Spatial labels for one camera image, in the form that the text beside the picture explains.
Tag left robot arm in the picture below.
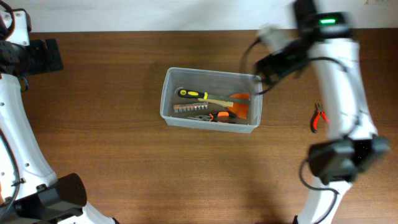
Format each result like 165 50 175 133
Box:
1 39 117 223

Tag orange black needle-nose pliers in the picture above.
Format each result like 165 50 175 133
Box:
186 110 238 124

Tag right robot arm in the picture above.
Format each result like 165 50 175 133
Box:
255 0 390 223

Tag orange socket bit holder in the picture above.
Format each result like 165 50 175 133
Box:
173 102 208 113

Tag clear plastic container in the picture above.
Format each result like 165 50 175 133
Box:
160 67 262 133

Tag small red-handled pliers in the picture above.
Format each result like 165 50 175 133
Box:
310 103 330 133

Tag orange scraper wooden handle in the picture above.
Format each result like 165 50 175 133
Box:
198 99 250 119

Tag file with yellow-black handle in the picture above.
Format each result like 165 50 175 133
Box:
177 89 250 104

